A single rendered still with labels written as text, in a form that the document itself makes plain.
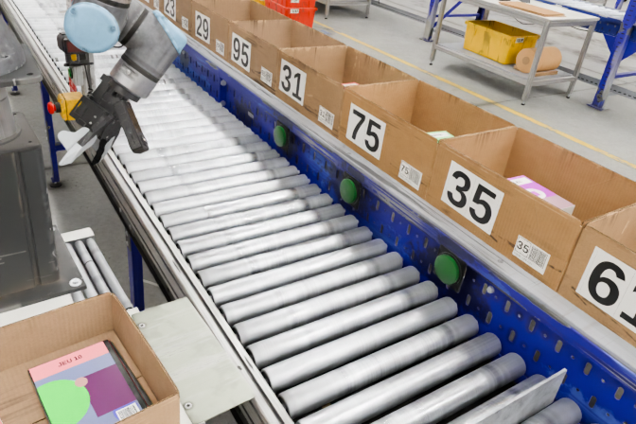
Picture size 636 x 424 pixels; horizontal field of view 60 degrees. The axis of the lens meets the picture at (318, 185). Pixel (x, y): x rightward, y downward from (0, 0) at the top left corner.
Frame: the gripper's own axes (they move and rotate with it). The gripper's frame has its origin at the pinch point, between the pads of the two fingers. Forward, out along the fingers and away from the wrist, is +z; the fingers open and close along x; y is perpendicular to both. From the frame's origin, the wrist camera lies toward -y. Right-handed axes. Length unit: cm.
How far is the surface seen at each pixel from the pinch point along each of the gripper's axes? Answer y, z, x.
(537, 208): -81, -52, 4
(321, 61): -16, -60, -84
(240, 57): 11, -44, -96
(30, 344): -20.4, 22.9, 23.9
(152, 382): -41, 14, 26
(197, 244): -28.4, 2.2, -16.9
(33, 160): 1.5, -0.9, 16.7
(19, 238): -3.4, 14.6, 12.4
